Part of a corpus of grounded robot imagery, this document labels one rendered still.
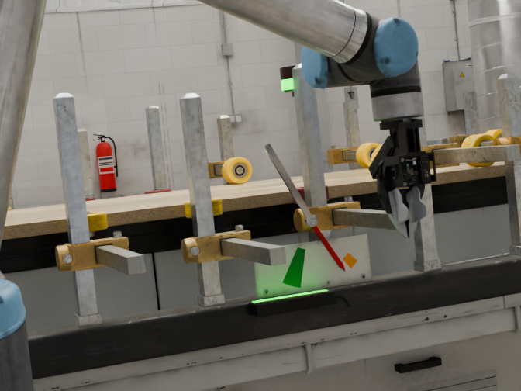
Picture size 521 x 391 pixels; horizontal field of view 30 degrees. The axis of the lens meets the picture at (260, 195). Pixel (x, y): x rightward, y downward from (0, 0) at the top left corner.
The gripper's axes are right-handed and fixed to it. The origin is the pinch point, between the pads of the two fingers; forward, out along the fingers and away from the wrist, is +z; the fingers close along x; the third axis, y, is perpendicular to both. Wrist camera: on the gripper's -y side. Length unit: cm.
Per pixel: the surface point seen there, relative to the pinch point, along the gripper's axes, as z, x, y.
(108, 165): -31, 91, -727
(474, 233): 8, 46, -50
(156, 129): -30, -10, -136
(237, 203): -7.0, -16.3, -45.5
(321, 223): -1.6, -4.6, -27.4
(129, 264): -1, -51, 0
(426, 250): 7.6, 19.9, -28.5
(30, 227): -7, -61, -45
